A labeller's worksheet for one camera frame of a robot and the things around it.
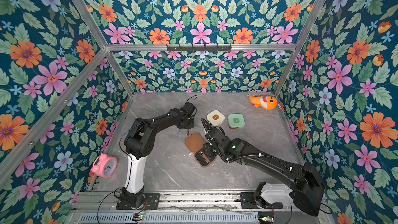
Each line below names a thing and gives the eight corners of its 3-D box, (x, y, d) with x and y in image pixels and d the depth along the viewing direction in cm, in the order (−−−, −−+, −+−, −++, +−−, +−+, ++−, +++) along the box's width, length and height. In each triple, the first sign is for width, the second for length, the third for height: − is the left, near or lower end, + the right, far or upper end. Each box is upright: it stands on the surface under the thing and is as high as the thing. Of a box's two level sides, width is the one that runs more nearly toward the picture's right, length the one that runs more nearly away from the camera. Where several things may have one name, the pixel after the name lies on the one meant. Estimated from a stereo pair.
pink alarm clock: (101, 178, 81) (89, 171, 73) (109, 160, 87) (98, 153, 79) (113, 178, 81) (102, 171, 73) (119, 160, 87) (110, 153, 79)
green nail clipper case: (228, 128, 101) (228, 126, 100) (227, 115, 109) (227, 113, 107) (245, 128, 101) (245, 126, 100) (243, 115, 109) (243, 113, 107)
